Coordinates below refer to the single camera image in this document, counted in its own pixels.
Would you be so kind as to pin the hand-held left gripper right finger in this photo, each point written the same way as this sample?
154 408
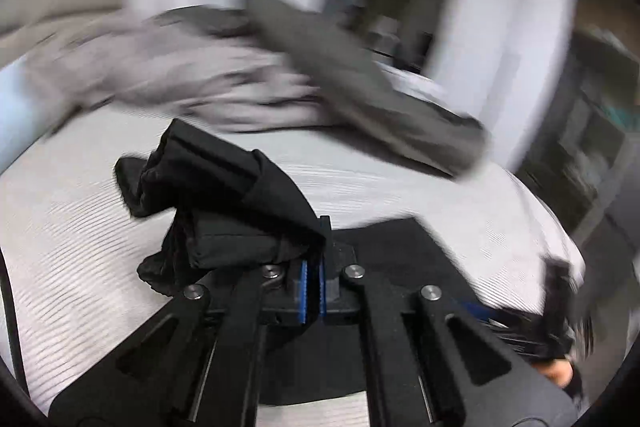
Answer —
322 294

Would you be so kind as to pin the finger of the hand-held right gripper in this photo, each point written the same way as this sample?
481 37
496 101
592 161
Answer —
500 318

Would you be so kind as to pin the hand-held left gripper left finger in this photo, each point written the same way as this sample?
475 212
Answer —
301 294

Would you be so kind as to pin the black pants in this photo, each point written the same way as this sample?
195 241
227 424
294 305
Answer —
240 202

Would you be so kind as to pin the person's right hand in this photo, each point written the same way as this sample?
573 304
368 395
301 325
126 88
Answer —
556 372

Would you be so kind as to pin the dark open wardrobe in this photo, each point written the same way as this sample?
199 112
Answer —
585 127

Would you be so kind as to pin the dark grey duvet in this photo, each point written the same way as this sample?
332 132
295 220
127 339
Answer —
360 87

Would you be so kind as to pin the white patterned bed mattress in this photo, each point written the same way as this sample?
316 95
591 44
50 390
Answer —
100 227

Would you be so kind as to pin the light grey crumpled sheet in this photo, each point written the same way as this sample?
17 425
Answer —
200 82

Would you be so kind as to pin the light blue pillow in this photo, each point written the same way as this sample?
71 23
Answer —
10 112

